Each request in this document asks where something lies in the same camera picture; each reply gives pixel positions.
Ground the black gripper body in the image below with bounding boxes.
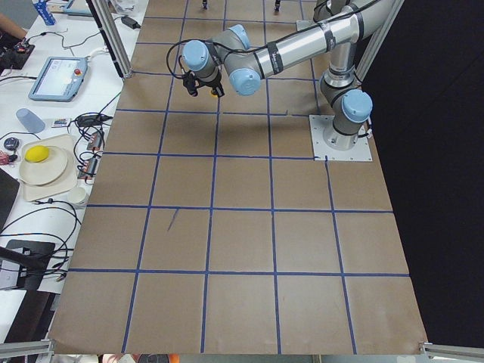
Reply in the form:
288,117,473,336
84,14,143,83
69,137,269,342
198,73,223,91

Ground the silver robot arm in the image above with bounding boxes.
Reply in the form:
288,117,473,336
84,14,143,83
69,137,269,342
178,1,391,151

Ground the black power adapter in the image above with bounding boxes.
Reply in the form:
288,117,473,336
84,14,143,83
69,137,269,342
121,16,141,29

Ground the blue teach pendant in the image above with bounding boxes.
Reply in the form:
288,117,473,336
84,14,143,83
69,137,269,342
28,57,88,102

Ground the white paper cup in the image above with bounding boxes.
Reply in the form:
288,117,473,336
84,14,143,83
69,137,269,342
67,187,89,209

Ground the translucent blue plastic cup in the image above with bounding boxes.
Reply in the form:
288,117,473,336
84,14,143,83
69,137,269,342
16,108,45,134

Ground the beige round plate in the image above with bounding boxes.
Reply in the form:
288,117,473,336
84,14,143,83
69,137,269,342
19,147,68,185

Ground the beige rectangular tray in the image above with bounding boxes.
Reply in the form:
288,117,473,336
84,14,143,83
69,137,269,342
19,134,77,202

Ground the yellow lemon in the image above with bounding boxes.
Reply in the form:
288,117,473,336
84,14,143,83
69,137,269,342
24,145,50,163

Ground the black round puck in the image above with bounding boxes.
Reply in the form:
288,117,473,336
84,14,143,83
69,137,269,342
4,137,20,151

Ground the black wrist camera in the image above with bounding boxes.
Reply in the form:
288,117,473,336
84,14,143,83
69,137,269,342
182,72,198,97

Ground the aluminium frame post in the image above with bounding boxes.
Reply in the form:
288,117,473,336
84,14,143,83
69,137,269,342
86,0,132,79

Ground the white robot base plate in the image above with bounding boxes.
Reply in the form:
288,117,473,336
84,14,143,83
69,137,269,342
309,115,373,162

